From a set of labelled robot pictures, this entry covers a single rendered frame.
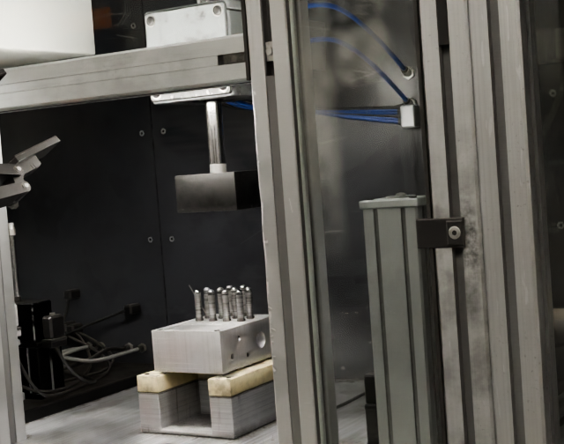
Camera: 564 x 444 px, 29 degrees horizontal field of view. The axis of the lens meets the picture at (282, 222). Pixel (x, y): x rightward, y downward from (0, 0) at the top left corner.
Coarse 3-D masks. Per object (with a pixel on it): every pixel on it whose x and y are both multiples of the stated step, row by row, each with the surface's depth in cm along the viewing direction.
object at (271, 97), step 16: (272, 80) 103; (272, 96) 103; (272, 112) 104; (272, 128) 104; (272, 144) 104; (272, 160) 104; (0, 272) 127; (288, 272) 104; (0, 288) 127; (288, 288) 104; (0, 304) 126; (288, 304) 104; (0, 320) 126; (288, 320) 105; (288, 336) 105; (288, 352) 105; (288, 368) 105
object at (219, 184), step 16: (208, 112) 131; (208, 128) 132; (208, 144) 132; (224, 144) 132; (224, 160) 132; (176, 176) 132; (192, 176) 131; (208, 176) 130; (224, 176) 128; (240, 176) 129; (256, 176) 132; (176, 192) 132; (192, 192) 131; (208, 192) 130; (224, 192) 129; (240, 192) 129; (256, 192) 132; (192, 208) 131; (208, 208) 130; (224, 208) 129; (240, 208) 128
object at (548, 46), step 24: (552, 0) 91; (552, 24) 92; (552, 48) 92; (552, 72) 92; (552, 96) 92; (552, 120) 92; (552, 144) 92; (552, 168) 93; (552, 192) 93; (552, 216) 93; (552, 240) 93; (552, 264) 93; (552, 288) 93; (552, 312) 94; (552, 336) 94
